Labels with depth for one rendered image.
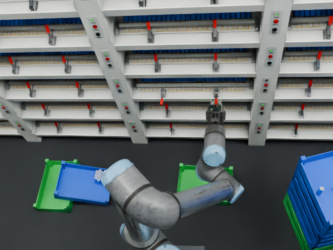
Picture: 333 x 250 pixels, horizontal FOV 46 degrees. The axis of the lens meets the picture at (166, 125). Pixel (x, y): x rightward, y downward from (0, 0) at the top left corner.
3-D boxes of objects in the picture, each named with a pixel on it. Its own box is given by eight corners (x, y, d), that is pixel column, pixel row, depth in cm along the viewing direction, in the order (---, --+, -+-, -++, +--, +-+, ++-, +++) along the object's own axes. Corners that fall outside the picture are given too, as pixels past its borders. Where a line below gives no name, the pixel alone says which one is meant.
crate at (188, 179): (232, 171, 223) (233, 166, 216) (231, 206, 213) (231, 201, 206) (181, 168, 228) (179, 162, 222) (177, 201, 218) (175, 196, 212)
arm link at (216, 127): (225, 145, 171) (203, 144, 173) (225, 136, 175) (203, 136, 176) (225, 131, 165) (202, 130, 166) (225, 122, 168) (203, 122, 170)
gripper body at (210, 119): (224, 103, 176) (223, 122, 168) (224, 116, 182) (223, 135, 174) (207, 103, 177) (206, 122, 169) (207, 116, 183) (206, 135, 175)
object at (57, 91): (116, 101, 204) (109, 93, 191) (9, 101, 213) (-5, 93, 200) (119, 65, 209) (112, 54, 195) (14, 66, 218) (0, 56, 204)
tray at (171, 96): (252, 101, 193) (254, 95, 184) (134, 101, 202) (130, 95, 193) (252, 63, 198) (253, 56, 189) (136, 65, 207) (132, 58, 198)
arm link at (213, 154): (199, 165, 164) (205, 151, 157) (201, 143, 172) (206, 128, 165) (221, 170, 164) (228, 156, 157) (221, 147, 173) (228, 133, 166)
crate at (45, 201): (71, 213, 223) (66, 208, 216) (38, 211, 226) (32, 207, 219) (81, 164, 238) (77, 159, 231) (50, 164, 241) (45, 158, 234)
